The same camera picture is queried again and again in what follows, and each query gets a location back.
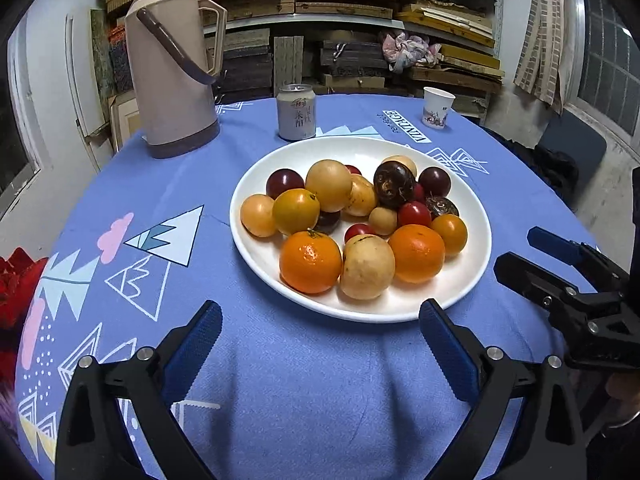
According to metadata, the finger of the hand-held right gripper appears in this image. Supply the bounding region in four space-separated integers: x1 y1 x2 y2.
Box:
526 226 632 291
493 252 640 372

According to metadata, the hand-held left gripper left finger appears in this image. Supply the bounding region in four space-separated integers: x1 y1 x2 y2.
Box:
54 300 224 480

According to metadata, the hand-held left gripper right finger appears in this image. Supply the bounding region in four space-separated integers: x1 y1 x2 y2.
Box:
419 298 588 480

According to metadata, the large orange tangerine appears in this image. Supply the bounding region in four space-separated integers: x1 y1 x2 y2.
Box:
387 224 446 284

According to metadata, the small orange tangerine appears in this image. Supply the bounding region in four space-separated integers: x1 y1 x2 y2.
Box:
431 213 469 257

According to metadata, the white oval plate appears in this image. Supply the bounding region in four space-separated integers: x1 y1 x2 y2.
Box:
229 136 493 324

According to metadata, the pale yellow pear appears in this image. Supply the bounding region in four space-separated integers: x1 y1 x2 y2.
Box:
340 234 396 301

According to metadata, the dark brown water chestnut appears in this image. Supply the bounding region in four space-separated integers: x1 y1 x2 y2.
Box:
373 159 418 210
425 196 460 220

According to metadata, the dark purple plum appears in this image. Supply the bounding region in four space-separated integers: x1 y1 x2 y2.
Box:
265 168 306 200
417 166 452 199

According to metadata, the orange tangerine with stem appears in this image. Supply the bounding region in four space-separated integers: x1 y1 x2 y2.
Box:
279 230 344 295

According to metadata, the smooth beige round fruit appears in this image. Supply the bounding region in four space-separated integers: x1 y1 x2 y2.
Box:
240 193 279 238
305 159 354 213

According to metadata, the small beige longan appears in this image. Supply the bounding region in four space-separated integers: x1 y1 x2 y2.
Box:
368 206 399 236

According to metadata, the yellow-orange tangerine green stem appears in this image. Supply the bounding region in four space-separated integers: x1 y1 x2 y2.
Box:
272 188 321 236

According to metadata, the black bag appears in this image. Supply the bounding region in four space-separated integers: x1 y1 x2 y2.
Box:
480 127 581 211

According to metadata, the dark blue chair cushion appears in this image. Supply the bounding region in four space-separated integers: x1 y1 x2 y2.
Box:
537 110 608 181

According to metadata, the window with metal grille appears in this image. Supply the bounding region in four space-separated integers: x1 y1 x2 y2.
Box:
562 0 640 151

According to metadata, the printed paper cup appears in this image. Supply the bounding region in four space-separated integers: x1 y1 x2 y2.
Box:
421 86 457 130

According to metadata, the red cloth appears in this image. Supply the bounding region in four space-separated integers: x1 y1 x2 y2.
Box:
0 247 50 381

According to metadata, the checkered beige curtain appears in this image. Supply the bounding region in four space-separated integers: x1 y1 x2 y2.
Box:
512 0 581 116

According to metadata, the pink floral cloth bundle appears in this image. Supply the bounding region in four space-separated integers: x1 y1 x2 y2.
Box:
381 31 442 75

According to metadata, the silver drink can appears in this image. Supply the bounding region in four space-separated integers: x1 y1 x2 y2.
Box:
277 83 317 141

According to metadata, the beige thermos jug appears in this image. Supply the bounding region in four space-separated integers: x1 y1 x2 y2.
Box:
124 0 228 160

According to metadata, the white door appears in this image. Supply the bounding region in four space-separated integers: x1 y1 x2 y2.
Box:
65 12 113 173

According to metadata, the stack of patterned fabric boxes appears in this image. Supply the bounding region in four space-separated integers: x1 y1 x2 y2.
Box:
90 7 136 98

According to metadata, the white metal shelf rack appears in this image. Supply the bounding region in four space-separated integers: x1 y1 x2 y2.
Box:
182 0 506 111

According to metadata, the wooden picture frame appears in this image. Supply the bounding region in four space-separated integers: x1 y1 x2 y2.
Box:
107 92 143 153

